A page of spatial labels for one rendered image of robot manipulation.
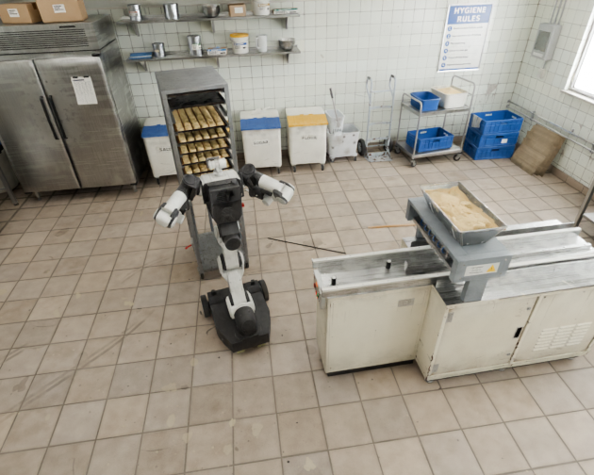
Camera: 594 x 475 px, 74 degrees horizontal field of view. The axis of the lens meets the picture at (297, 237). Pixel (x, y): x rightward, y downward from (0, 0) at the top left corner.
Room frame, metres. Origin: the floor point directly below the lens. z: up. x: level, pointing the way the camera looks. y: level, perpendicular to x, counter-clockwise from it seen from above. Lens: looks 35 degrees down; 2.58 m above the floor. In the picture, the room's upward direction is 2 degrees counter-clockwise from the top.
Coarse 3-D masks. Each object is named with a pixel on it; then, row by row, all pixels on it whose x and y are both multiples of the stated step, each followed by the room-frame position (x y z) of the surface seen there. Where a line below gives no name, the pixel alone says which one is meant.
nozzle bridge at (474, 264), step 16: (416, 208) 2.26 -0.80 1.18; (416, 224) 2.29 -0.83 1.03; (432, 224) 2.06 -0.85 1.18; (432, 240) 2.07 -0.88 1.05; (448, 240) 1.89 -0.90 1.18; (496, 240) 1.88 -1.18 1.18; (464, 256) 1.73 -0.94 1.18; (480, 256) 1.73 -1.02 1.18; (496, 256) 1.73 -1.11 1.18; (512, 256) 1.74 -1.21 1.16; (464, 272) 1.70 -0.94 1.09; (480, 272) 1.71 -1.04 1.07; (496, 272) 1.73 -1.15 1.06; (464, 288) 1.73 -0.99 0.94; (480, 288) 1.72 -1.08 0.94
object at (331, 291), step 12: (516, 264) 1.99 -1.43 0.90; (528, 264) 1.98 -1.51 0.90; (540, 264) 2.00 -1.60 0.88; (552, 264) 2.01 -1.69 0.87; (408, 276) 1.90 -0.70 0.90; (420, 276) 1.89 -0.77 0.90; (432, 276) 1.89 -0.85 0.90; (444, 276) 1.90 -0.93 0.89; (324, 288) 1.80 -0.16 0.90; (336, 288) 1.80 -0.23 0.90; (348, 288) 1.81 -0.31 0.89; (360, 288) 1.82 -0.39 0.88; (372, 288) 1.83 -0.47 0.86; (384, 288) 1.84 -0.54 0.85
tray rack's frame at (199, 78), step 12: (156, 72) 3.48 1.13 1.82; (168, 72) 3.47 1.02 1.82; (180, 72) 3.45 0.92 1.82; (192, 72) 3.44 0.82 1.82; (204, 72) 3.43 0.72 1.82; (216, 72) 3.42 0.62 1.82; (168, 84) 3.08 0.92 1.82; (180, 84) 3.07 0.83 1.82; (192, 84) 3.06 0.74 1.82; (204, 84) 3.05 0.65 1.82; (216, 84) 3.04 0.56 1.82; (168, 132) 3.47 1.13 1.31; (192, 240) 3.40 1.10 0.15; (204, 240) 3.40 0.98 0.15; (216, 240) 3.39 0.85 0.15; (204, 252) 3.20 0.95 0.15; (216, 252) 3.20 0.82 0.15; (240, 252) 3.19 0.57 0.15; (204, 264) 3.01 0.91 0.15; (216, 264) 3.00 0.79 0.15
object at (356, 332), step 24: (360, 264) 2.10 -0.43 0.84; (384, 264) 2.10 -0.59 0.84; (408, 288) 1.86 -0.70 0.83; (336, 312) 1.79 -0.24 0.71; (360, 312) 1.81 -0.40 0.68; (384, 312) 1.84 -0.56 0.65; (408, 312) 1.86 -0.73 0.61; (336, 336) 1.79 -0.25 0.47; (360, 336) 1.81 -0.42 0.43; (384, 336) 1.84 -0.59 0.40; (408, 336) 1.87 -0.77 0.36; (336, 360) 1.79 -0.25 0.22; (360, 360) 1.82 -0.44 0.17; (384, 360) 1.84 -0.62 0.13; (408, 360) 1.90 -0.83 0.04
